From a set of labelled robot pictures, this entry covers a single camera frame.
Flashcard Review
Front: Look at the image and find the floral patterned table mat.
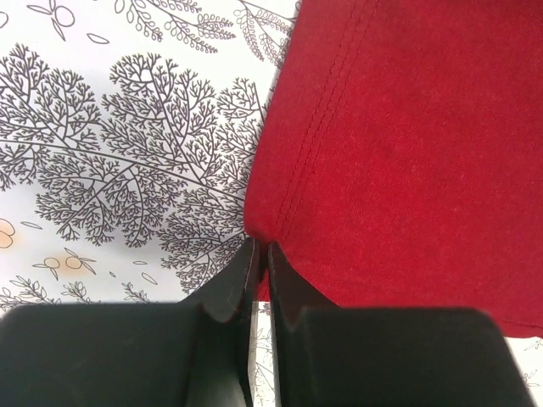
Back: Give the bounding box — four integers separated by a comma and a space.
1, 1, 542, 406

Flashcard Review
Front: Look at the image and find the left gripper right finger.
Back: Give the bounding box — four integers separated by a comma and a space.
268, 243, 533, 406

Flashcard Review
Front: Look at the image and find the red t shirt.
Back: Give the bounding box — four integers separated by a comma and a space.
244, 0, 542, 337

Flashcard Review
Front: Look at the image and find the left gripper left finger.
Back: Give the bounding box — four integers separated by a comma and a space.
1, 238, 260, 406

